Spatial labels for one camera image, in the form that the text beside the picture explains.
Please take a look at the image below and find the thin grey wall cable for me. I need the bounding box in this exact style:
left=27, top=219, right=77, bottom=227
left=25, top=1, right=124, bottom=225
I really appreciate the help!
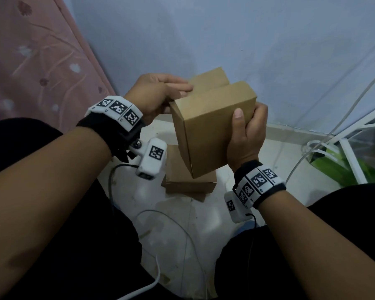
left=286, top=67, right=375, bottom=185

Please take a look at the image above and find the coiled white cable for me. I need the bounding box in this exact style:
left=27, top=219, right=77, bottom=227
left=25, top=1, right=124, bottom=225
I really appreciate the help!
left=301, top=140, right=333, bottom=160

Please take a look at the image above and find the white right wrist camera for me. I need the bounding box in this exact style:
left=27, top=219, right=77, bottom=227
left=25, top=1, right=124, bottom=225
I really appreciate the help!
left=224, top=190, right=254, bottom=224

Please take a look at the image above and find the person's left forearm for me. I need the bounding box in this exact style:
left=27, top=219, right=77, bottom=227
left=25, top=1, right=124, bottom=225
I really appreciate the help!
left=0, top=126, right=113, bottom=300

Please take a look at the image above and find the wrist marker band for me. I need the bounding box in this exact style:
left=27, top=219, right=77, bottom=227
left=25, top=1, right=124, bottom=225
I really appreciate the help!
left=76, top=95, right=144, bottom=163
left=232, top=160, right=287, bottom=210

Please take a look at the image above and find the left wrist marker band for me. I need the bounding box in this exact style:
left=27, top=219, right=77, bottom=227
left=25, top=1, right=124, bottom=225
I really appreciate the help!
left=76, top=95, right=144, bottom=163

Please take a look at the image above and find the person's left hand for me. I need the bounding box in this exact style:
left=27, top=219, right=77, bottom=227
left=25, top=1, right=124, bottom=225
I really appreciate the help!
left=123, top=73, right=195, bottom=127

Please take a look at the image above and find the taped brown cardboard box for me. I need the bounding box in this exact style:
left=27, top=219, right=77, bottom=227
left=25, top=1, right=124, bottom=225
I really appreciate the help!
left=166, top=191, right=208, bottom=203

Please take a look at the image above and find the person's right blue shoe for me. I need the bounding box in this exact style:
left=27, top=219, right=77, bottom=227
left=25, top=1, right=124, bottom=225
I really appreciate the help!
left=237, top=223, right=257, bottom=235

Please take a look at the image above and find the white metal rack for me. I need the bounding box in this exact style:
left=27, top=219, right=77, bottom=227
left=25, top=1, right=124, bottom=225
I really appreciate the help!
left=326, top=102, right=375, bottom=185

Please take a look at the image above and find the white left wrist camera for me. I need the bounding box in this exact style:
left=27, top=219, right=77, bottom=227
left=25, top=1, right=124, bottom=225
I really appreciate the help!
left=128, top=137, right=168, bottom=181

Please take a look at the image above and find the person's right forearm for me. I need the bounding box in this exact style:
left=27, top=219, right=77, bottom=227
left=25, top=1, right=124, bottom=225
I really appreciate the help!
left=257, top=200, right=375, bottom=300

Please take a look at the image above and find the person's right hand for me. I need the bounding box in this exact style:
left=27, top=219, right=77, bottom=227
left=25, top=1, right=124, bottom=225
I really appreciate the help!
left=226, top=102, right=269, bottom=174

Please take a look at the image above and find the green plastic bag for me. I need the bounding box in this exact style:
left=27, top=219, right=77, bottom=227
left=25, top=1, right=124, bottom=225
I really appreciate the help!
left=311, top=150, right=375, bottom=187

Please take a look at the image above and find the right wrist marker band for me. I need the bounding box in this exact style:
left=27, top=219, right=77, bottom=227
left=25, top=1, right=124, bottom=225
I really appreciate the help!
left=232, top=160, right=287, bottom=210

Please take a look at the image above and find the white floor cable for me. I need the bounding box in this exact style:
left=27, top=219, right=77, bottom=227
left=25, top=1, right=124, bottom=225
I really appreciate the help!
left=116, top=210, right=209, bottom=300

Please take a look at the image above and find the pink floral bedsheet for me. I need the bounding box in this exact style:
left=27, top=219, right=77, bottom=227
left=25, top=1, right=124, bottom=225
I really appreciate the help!
left=0, top=0, right=116, bottom=133

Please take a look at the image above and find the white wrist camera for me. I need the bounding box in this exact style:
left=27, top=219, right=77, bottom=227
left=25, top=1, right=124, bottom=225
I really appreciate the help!
left=128, top=137, right=168, bottom=181
left=224, top=190, right=254, bottom=224

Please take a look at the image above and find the black left camera cable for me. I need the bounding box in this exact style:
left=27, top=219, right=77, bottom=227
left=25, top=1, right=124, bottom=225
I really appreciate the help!
left=107, top=164, right=139, bottom=213

